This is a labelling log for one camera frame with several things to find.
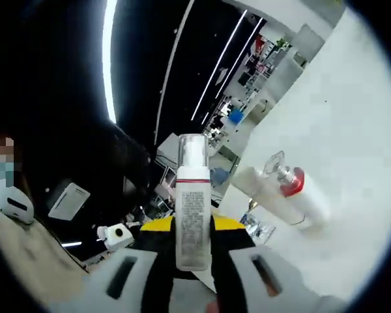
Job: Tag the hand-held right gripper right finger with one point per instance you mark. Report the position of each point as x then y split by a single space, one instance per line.
228 261

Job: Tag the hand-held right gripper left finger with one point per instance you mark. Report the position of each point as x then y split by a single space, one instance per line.
156 261

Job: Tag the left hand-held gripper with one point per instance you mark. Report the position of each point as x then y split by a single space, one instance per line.
112 238

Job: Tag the dark blue skincare sachet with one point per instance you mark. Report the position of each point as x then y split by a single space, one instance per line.
259 228

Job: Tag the small white bottle clear cap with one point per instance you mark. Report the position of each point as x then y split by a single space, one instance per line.
193 212

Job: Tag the white pump bottle red collar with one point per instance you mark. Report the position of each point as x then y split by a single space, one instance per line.
299 202

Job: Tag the blue storage box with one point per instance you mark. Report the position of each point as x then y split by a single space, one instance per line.
236 116

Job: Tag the white panel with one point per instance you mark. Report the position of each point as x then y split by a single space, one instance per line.
68 200

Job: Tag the gold foil candy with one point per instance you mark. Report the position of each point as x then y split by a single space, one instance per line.
253 203

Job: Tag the blue water jug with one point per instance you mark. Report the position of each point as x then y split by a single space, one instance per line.
221 176

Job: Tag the white chest device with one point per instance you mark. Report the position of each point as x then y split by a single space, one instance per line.
13 202

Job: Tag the wide ceiling light strip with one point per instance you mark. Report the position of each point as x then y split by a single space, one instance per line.
109 58

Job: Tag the background shelving counter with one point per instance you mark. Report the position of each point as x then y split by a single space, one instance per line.
257 81

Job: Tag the thin ceiling light strip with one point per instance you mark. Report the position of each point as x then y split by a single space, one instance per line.
218 68
234 70

